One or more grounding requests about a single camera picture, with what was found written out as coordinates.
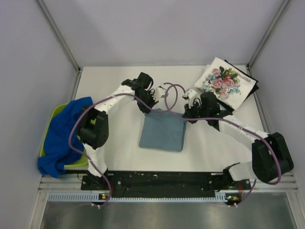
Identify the right aluminium frame post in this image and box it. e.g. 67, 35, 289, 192
247, 0, 292, 70

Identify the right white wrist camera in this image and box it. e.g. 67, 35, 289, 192
183, 89, 197, 103

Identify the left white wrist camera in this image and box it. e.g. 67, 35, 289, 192
153, 86, 166, 101

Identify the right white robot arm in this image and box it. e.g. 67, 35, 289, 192
183, 89, 294, 189

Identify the left aluminium frame post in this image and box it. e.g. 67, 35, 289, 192
35, 0, 81, 73

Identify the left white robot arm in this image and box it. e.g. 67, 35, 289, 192
77, 73, 165, 189

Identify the grey-blue t shirt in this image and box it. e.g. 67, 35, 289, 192
139, 109, 187, 152

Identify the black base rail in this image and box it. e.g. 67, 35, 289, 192
81, 170, 250, 198

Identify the green plastic tray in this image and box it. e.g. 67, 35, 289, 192
39, 104, 88, 169

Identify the light blue cable duct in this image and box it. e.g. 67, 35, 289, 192
48, 192, 241, 203

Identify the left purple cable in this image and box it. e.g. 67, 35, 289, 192
68, 82, 179, 208

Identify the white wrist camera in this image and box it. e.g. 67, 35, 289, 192
183, 89, 197, 103
153, 86, 166, 101

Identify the aluminium frame post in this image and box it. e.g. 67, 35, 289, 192
247, 0, 292, 70
35, 0, 81, 73

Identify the white floral folded t shirt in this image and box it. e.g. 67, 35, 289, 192
194, 56, 258, 112

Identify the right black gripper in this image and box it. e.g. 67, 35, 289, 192
183, 99, 210, 124

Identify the royal blue t shirt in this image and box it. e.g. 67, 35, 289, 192
38, 97, 93, 178

